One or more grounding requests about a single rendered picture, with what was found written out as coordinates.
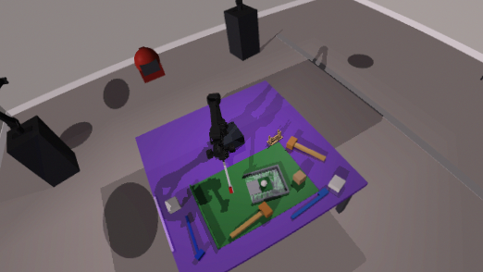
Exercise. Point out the green flat mat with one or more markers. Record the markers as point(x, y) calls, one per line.
point(226, 211)

